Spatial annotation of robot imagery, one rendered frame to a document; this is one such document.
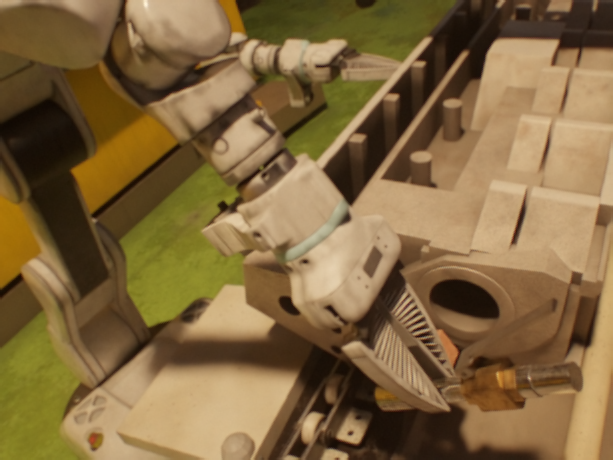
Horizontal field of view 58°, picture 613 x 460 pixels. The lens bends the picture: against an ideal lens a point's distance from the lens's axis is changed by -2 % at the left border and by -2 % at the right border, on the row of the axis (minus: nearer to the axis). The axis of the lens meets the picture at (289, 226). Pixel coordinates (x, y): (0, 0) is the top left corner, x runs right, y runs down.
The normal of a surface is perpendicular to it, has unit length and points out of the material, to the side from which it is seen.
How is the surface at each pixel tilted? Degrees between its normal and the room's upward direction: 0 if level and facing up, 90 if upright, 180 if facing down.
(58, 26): 117
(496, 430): 0
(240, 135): 70
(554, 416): 0
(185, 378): 0
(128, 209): 90
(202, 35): 77
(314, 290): 44
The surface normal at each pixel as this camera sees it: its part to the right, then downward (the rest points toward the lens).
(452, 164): -0.15, -0.78
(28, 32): -0.26, 0.87
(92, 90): 0.83, 0.07
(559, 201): -0.29, -0.54
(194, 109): -0.13, 0.38
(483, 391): -0.48, 0.59
